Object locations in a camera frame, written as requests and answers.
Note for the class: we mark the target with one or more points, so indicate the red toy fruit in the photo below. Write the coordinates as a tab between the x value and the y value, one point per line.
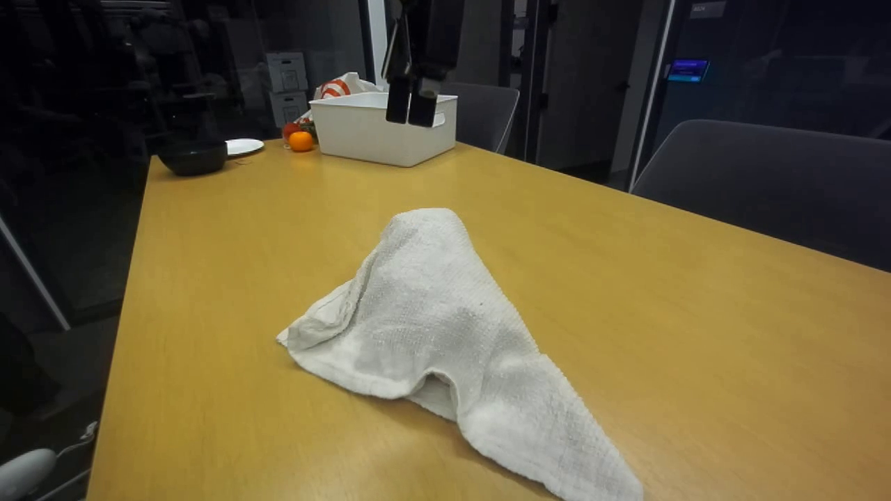
291	129

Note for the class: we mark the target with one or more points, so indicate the orange fruit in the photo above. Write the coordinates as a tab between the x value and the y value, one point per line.
301	140

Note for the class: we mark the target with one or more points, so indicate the blue lit screen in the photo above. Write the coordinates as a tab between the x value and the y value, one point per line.
689	72

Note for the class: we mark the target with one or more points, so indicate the white terry towel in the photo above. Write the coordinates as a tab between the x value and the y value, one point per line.
434	323

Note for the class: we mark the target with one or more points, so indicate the white plate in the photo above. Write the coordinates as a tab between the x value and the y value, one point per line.
245	146

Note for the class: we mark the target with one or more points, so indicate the black bowl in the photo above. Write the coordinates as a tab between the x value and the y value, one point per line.
191	154

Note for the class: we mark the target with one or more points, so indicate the narrow grey office chair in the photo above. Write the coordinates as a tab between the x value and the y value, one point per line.
487	113

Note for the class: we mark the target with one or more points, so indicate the red white striped bag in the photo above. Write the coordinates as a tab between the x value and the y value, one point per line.
335	83

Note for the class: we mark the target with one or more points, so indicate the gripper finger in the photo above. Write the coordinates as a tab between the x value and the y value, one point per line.
398	83
425	106

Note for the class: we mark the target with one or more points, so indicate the white plastic storage bin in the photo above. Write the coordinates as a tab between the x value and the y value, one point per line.
356	135

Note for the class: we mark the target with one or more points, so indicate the grey stacked storage boxes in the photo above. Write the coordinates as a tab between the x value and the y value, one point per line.
284	83

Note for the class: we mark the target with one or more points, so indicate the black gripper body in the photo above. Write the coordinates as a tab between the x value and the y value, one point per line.
434	37

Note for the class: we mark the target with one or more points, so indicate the wide grey office chair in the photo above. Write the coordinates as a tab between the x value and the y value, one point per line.
770	175

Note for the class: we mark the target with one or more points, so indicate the white rounded object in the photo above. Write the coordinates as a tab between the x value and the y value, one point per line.
22	474

